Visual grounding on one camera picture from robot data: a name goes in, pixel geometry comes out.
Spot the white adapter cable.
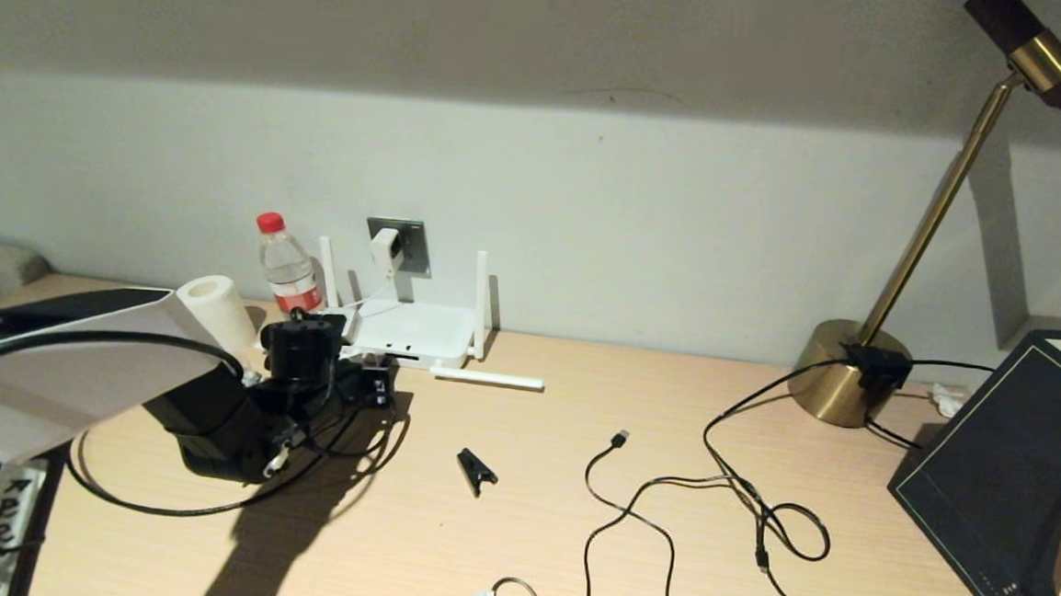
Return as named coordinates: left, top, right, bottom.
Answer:
left=337, top=263, right=400, bottom=318

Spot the white power adapter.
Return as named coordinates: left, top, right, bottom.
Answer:
left=368, top=226, right=406, bottom=277

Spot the black ethernet cable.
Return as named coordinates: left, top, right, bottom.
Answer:
left=64, top=399, right=395, bottom=530

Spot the white router with antennas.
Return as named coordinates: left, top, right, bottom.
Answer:
left=309, top=237, right=554, bottom=392

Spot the clear red-label water bottle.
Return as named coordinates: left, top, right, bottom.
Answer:
left=252, top=212, right=329, bottom=315

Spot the small black clip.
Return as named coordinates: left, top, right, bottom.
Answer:
left=454, top=447, right=501, bottom=499

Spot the white toilet paper roll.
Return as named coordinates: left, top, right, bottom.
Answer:
left=173, top=273, right=261, bottom=356

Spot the brass desk lamp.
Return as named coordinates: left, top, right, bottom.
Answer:
left=785, top=0, right=1061, bottom=442

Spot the small white object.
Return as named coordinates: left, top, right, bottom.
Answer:
left=929, top=383, right=968, bottom=419

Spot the black box with bag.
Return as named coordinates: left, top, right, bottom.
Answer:
left=881, top=307, right=1061, bottom=596

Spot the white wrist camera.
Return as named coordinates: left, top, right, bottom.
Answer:
left=258, top=307, right=349, bottom=391

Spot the grey wall socket plate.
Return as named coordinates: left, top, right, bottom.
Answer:
left=364, top=217, right=433, bottom=276

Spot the black robot harness cable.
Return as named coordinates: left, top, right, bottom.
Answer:
left=0, top=324, right=415, bottom=462

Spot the black USB charging cable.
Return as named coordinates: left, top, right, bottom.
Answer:
left=475, top=421, right=781, bottom=596

